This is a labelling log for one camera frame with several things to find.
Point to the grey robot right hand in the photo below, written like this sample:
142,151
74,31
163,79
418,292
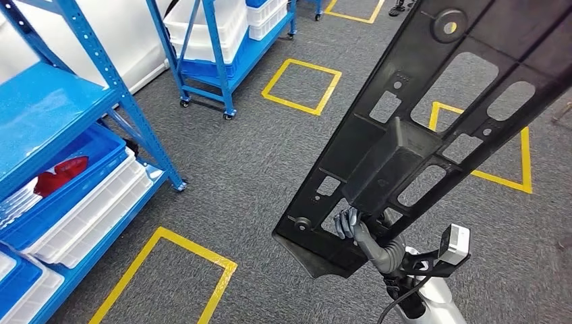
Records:
353,226

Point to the black plastic frame part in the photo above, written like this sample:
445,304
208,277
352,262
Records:
393,161

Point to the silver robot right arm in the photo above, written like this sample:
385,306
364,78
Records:
438,299

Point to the blue metal shelf rack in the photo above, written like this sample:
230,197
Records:
44,116
318,9
223,58

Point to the red plastic part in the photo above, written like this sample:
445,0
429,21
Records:
62,174

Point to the yellow floor tape square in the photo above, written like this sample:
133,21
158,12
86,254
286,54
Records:
353,18
526,156

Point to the person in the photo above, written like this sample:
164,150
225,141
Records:
400,8

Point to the large white plastic crate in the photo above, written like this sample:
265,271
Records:
232,27

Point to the white car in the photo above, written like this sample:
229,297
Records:
111,35

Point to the black camera bracket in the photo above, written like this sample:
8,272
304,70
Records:
415,261

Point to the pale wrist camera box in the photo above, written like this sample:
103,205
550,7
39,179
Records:
456,243

